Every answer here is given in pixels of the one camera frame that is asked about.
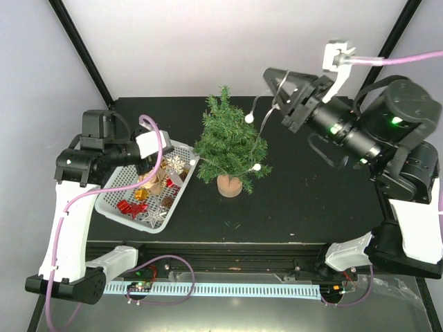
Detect red star ornament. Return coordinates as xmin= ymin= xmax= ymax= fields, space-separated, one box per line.
xmin=130 ymin=202 xmax=149 ymax=219

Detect white snowflake ornament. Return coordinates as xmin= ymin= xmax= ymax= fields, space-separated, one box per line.
xmin=166 ymin=155 xmax=186 ymax=174

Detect right black frame post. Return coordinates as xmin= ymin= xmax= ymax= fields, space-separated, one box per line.
xmin=361 ymin=0 xmax=422 ymax=89

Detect right circuit board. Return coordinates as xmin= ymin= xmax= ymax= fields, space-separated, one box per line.
xmin=323 ymin=281 xmax=357 ymax=295

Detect beige burlap sack ornament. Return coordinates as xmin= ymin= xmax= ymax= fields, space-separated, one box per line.
xmin=139 ymin=168 xmax=167 ymax=195

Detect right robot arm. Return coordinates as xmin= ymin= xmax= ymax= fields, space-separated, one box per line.
xmin=263 ymin=68 xmax=442 ymax=279

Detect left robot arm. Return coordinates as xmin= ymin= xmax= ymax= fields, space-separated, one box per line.
xmin=25 ymin=110 xmax=172 ymax=304

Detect gold gift box ornament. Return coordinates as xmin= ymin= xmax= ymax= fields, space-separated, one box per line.
xmin=134 ymin=188 xmax=150 ymax=201

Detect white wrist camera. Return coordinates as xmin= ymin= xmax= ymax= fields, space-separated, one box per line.
xmin=136 ymin=130 xmax=174 ymax=159
xmin=322 ymin=39 xmax=356 ymax=104

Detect left black frame post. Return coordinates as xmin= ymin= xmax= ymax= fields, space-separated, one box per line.
xmin=48 ymin=0 xmax=114 ymax=107

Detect white slotted cable duct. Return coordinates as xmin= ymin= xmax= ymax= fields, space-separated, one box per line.
xmin=104 ymin=281 xmax=321 ymax=300

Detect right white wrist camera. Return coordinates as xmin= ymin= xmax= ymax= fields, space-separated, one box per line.
xmin=322 ymin=39 xmax=356 ymax=104

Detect red santa ornament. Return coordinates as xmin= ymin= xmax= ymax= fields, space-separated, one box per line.
xmin=166 ymin=178 xmax=179 ymax=188

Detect red gold gift ornament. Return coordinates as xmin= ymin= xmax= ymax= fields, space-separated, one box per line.
xmin=116 ymin=200 xmax=136 ymax=215

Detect left circuit board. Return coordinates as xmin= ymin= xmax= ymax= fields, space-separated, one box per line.
xmin=127 ymin=282 xmax=153 ymax=293

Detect clear wire string lights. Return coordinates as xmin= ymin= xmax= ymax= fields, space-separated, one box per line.
xmin=189 ymin=69 xmax=290 ymax=173

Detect black frame post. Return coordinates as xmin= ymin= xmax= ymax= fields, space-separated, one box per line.
xmin=48 ymin=0 xmax=114 ymax=107
xmin=361 ymin=0 xmax=422 ymax=89

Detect silver star ornament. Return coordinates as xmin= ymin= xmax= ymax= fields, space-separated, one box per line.
xmin=141 ymin=207 xmax=168 ymax=229

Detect circuit board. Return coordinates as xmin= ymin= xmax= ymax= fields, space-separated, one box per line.
xmin=127 ymin=282 xmax=153 ymax=293
xmin=323 ymin=281 xmax=357 ymax=295

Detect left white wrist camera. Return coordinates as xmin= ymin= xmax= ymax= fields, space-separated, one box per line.
xmin=136 ymin=130 xmax=174 ymax=159

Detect small green christmas tree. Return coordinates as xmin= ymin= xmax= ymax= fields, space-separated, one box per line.
xmin=194 ymin=86 xmax=272 ymax=194

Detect brown pine cone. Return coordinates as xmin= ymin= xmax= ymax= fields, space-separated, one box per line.
xmin=179 ymin=170 xmax=188 ymax=182
xmin=161 ymin=196 xmax=175 ymax=209

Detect white plastic basket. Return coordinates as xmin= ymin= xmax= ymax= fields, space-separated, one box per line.
xmin=95 ymin=141 xmax=198 ymax=234

